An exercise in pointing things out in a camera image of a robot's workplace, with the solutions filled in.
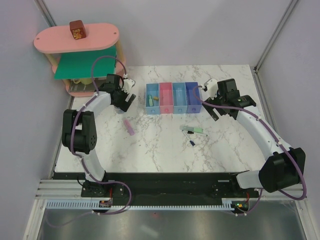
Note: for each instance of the yellow mug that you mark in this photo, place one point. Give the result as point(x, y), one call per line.
point(84, 81)

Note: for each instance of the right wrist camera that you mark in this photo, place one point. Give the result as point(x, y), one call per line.
point(211, 87)

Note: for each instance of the pink wooden shelf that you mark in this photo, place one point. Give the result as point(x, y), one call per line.
point(54, 41)

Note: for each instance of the clear blue round box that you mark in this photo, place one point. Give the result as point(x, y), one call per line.
point(118, 110)

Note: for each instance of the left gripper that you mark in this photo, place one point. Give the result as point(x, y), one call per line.
point(124, 105)

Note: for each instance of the black book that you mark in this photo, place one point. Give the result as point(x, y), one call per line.
point(76, 86)

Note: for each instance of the pink drawer bin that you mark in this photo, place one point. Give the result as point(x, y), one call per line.
point(166, 97)

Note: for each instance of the light blue drawer bin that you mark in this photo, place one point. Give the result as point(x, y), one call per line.
point(152, 89)

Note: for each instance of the sky blue drawer bin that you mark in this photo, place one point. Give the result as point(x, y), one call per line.
point(180, 103)

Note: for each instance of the white cable duct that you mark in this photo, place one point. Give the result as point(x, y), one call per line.
point(95, 204)

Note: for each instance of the left aluminium post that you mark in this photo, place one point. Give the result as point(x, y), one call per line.
point(41, 4)

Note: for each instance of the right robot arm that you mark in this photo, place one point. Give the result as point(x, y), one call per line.
point(284, 165)

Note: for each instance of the green folder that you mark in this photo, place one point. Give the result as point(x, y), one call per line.
point(78, 65)

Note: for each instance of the right aluminium post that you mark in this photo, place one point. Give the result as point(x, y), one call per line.
point(276, 33)

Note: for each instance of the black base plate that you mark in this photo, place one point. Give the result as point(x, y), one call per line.
point(216, 185)

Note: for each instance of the blue capped marker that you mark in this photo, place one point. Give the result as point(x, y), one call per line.
point(188, 138)

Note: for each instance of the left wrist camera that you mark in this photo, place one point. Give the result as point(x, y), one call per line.
point(128, 84)

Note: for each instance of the pink eraser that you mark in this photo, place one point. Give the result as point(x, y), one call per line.
point(128, 127)

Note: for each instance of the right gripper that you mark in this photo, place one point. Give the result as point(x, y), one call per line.
point(210, 111)

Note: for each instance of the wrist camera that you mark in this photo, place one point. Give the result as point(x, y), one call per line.
point(211, 87)
point(128, 84)

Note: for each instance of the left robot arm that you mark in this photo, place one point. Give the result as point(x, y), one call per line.
point(79, 133)

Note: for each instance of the brown cube toy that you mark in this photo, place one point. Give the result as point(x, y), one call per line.
point(77, 29)

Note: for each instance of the aluminium post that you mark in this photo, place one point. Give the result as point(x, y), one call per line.
point(41, 4)
point(276, 33)

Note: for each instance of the aluminium frame rail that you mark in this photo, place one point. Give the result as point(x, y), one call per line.
point(72, 189)

